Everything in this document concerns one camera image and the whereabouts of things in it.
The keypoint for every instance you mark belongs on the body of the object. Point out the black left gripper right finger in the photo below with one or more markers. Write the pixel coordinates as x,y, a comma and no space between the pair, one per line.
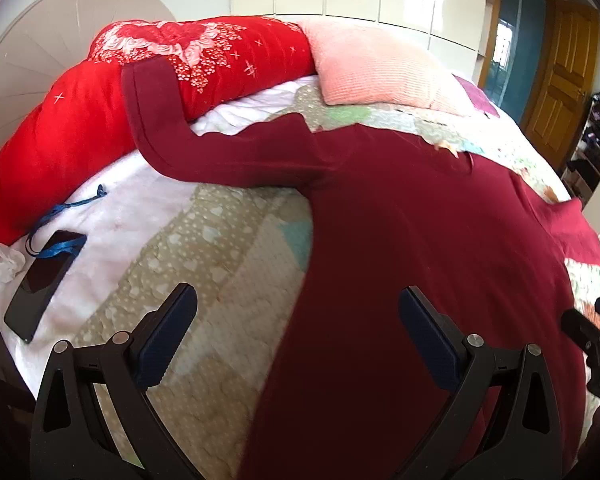
523,439

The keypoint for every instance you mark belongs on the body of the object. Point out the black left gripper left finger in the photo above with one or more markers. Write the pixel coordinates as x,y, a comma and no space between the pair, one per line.
70,438

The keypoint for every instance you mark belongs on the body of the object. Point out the dark red sweater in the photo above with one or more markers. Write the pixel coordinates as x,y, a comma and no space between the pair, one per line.
348,395

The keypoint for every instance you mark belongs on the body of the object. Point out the black smartphone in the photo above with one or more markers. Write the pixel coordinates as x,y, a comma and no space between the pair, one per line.
33,295

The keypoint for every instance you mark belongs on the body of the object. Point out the white crumpled tissue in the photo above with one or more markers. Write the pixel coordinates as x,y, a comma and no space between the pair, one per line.
12,262

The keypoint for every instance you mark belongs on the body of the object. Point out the cluttered shelf rack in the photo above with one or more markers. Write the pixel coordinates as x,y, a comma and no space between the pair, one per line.
582,171

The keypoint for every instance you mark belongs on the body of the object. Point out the white blanket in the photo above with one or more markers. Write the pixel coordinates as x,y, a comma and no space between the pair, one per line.
110,219

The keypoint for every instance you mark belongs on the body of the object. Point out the patchwork quilted bedspread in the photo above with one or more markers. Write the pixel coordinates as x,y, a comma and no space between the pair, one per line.
213,429

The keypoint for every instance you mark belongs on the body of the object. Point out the wooden door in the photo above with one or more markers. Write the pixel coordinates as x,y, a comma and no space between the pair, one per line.
553,123

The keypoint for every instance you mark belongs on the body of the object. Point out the purple cloth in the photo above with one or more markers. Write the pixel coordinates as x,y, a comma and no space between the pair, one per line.
477,97

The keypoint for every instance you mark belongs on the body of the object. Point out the red floral quilt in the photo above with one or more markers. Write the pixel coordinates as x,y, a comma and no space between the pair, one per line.
85,123

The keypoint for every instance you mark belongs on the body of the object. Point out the pink textured pillow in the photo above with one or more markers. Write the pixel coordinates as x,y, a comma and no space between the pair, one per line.
366,64

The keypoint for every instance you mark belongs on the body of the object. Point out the beige round headboard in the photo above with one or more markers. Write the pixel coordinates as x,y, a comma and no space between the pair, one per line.
48,38

